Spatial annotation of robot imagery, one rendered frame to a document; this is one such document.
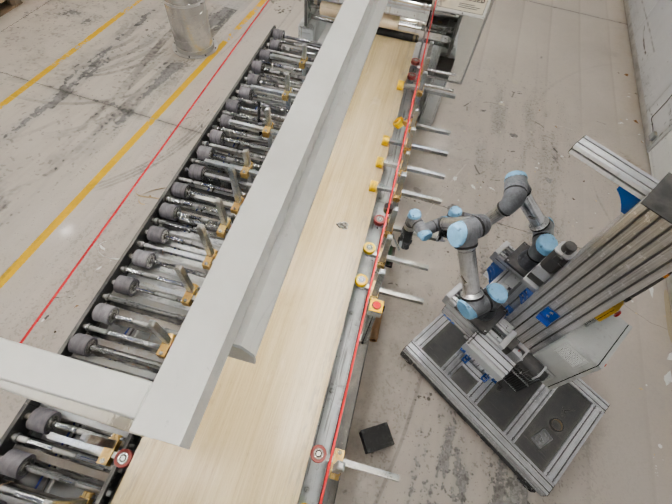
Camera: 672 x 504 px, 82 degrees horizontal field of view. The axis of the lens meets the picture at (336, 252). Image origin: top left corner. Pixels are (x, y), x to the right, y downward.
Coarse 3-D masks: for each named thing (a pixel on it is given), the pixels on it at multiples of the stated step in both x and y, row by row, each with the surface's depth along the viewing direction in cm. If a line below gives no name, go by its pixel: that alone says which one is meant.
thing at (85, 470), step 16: (288, 64) 381; (272, 80) 366; (272, 96) 355; (240, 128) 329; (224, 160) 307; (192, 240) 265; (160, 272) 251; (160, 304) 239; (144, 320) 233; (160, 320) 234; (128, 352) 222; (144, 352) 223; (112, 368) 218; (128, 368) 218; (64, 416) 203; (80, 416) 203; (112, 432) 200; (128, 432) 201; (16, 448) 193; (64, 464) 191; (80, 464) 192; (0, 496) 183
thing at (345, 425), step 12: (396, 180) 315; (360, 324) 246; (360, 348) 238; (360, 360) 234; (348, 372) 236; (360, 372) 230; (348, 396) 222; (348, 408) 219; (348, 420) 215; (348, 432) 212; (336, 444) 209; (324, 492) 196; (336, 492) 197
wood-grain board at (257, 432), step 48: (384, 48) 380; (384, 96) 340; (336, 144) 303; (336, 192) 277; (336, 240) 255; (288, 288) 234; (336, 288) 236; (288, 336) 218; (336, 336) 220; (240, 384) 202; (288, 384) 204; (240, 432) 190; (288, 432) 192; (144, 480) 177; (192, 480) 178; (240, 480) 180; (288, 480) 181
